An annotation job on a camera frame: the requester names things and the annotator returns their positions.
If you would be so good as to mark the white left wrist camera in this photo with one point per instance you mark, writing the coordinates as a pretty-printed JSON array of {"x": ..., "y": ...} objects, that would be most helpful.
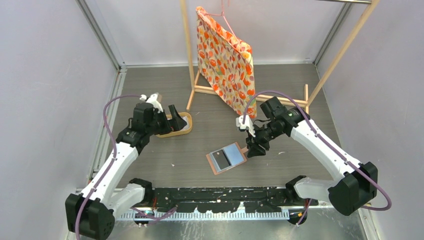
[{"x": 154, "y": 99}]

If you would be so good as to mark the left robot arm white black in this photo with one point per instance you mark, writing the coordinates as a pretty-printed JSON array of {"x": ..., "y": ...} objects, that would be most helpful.
[{"x": 93, "y": 212}]

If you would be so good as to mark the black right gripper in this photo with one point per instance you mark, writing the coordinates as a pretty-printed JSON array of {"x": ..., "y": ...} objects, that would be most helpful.
[{"x": 254, "y": 149}]

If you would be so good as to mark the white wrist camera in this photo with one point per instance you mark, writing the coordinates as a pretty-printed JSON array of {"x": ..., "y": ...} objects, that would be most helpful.
[
  {"x": 154, "y": 99},
  {"x": 244, "y": 123}
]

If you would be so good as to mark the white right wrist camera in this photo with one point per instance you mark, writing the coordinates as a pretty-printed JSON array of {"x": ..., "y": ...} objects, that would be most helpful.
[{"x": 244, "y": 123}]

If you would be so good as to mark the white VIP card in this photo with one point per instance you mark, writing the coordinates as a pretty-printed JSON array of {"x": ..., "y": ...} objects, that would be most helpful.
[{"x": 188, "y": 123}]

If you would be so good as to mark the pink blue card holder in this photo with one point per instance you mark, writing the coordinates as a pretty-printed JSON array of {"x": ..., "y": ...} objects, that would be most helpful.
[{"x": 235, "y": 154}]

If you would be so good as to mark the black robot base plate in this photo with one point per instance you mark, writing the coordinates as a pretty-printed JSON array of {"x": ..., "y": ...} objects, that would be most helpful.
[{"x": 263, "y": 199}]

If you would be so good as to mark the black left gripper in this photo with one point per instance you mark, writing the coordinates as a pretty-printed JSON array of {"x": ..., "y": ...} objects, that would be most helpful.
[{"x": 176, "y": 123}]

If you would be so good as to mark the pink wire hanger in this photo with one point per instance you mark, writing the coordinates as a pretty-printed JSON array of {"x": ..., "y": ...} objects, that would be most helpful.
[{"x": 223, "y": 15}]

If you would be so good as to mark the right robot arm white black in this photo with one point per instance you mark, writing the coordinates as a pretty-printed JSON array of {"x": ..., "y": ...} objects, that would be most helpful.
[{"x": 353, "y": 183}]

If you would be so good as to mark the orange floral fabric bag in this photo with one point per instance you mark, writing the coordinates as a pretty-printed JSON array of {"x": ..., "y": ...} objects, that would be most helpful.
[{"x": 226, "y": 62}]

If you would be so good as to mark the black credit card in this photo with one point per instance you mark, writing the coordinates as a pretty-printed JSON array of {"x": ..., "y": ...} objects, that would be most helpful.
[{"x": 221, "y": 159}]

